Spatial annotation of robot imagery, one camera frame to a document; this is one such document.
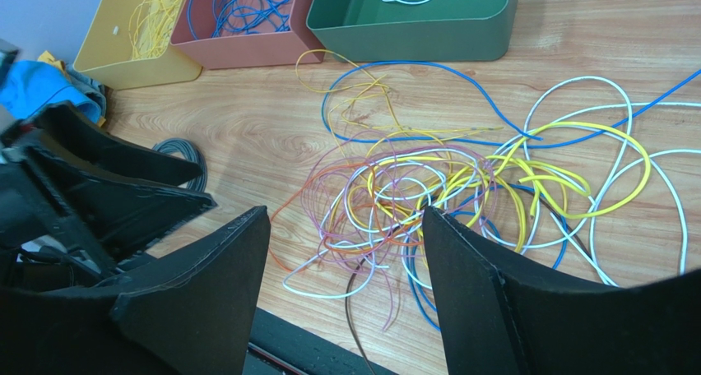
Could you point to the green plastic bin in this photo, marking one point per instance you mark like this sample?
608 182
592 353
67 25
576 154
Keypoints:
414 30

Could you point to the yellow cloth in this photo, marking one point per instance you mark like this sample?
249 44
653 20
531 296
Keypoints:
50 59

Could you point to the yellow plastic bin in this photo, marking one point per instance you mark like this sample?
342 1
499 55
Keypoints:
128 45

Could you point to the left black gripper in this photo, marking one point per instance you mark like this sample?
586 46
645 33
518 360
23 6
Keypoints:
90 191

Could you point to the red plastic bin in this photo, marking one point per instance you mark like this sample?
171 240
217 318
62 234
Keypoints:
246 33

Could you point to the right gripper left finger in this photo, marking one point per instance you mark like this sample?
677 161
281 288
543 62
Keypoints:
189 312

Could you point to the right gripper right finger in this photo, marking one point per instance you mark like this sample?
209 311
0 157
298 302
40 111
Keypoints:
502 313

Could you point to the blue bucket hat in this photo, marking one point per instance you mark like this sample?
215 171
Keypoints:
32 85

